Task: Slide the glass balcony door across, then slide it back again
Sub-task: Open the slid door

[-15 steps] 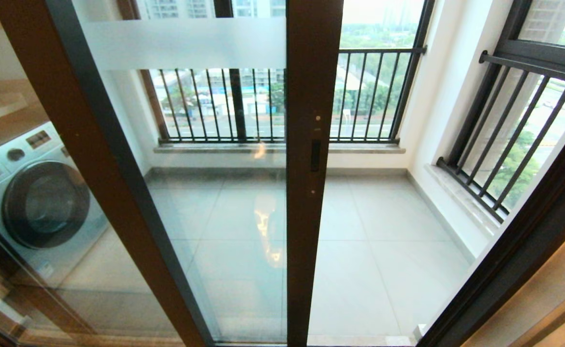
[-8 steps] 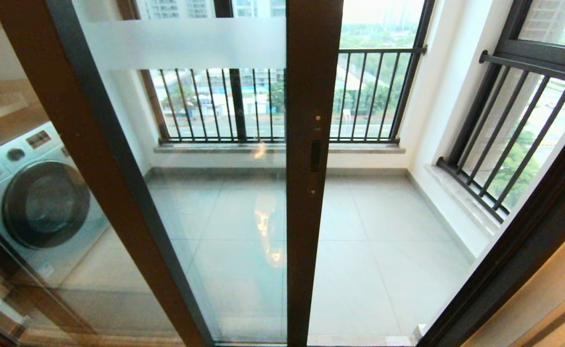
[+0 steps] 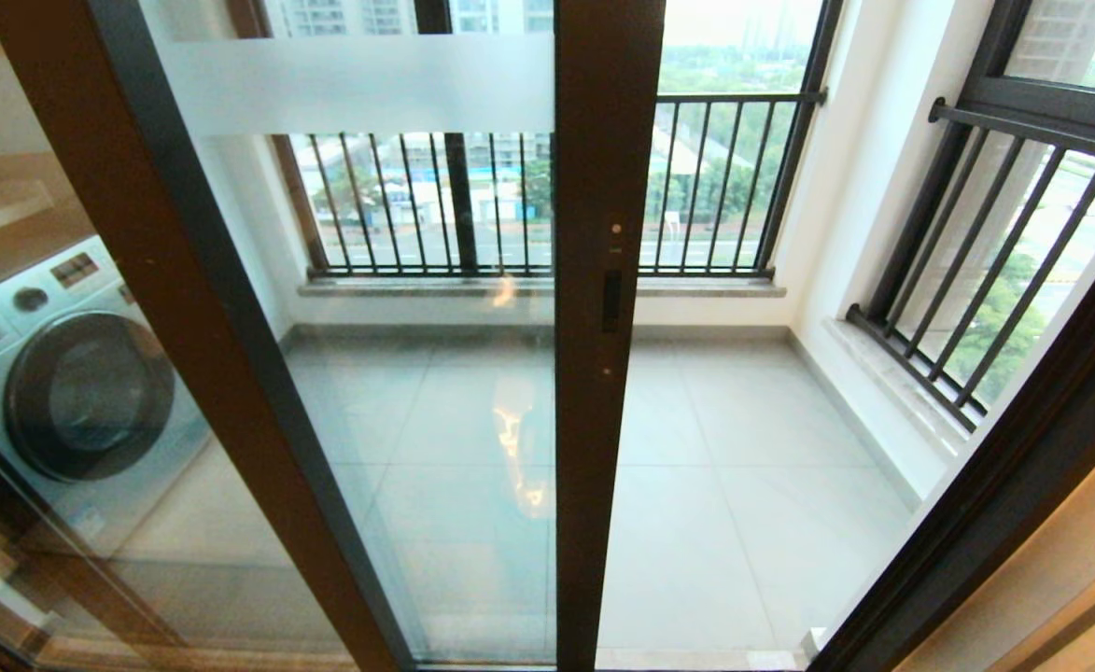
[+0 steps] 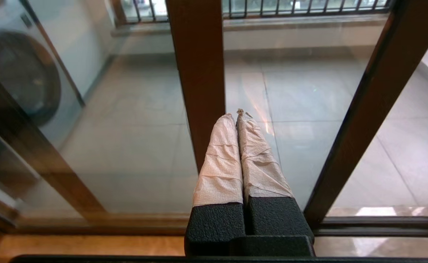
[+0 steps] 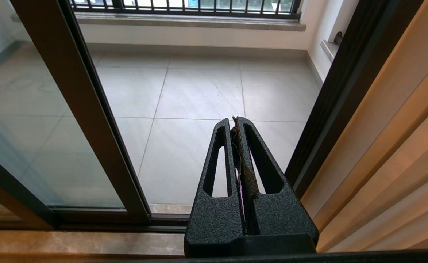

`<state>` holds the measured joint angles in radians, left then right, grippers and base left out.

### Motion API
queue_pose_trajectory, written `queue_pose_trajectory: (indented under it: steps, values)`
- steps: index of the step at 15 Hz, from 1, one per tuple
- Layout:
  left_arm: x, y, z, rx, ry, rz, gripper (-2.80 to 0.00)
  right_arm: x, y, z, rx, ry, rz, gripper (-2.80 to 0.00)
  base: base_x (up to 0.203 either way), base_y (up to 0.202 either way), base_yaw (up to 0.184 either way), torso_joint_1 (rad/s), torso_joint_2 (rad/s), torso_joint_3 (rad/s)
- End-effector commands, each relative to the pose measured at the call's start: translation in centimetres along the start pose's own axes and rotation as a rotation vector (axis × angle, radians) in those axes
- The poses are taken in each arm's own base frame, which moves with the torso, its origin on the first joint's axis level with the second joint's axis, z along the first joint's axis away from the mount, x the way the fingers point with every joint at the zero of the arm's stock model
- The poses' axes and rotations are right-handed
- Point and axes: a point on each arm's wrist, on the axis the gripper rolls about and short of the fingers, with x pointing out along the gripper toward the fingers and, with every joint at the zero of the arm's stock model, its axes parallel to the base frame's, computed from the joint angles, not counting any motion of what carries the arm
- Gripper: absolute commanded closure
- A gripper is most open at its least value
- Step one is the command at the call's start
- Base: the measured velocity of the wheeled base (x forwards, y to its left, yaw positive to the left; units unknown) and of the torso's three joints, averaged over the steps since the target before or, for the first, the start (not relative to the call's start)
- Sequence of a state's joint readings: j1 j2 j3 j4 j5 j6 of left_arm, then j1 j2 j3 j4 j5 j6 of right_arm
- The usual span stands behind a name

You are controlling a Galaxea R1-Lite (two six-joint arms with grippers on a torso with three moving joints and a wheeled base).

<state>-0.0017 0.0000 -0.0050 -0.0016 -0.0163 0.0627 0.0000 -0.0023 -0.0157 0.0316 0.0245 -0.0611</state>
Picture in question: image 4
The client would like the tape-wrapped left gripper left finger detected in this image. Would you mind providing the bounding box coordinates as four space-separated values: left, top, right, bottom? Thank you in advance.
184 113 246 257

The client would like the dark door frame with track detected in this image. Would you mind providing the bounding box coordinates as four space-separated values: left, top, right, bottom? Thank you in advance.
314 205 428 238

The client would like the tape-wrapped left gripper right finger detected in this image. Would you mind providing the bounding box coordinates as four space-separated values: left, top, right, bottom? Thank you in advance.
231 108 316 257

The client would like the long grey stone window sill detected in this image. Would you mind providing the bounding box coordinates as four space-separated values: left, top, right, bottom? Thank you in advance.
112 14 389 37

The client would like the wide black window railing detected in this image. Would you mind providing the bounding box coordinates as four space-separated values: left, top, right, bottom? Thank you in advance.
112 0 395 19

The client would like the grey front-load washing machine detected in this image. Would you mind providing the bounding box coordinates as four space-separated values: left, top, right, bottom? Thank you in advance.
0 0 85 146

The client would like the sliding glass door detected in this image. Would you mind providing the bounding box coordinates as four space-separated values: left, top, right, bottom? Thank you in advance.
0 0 428 225

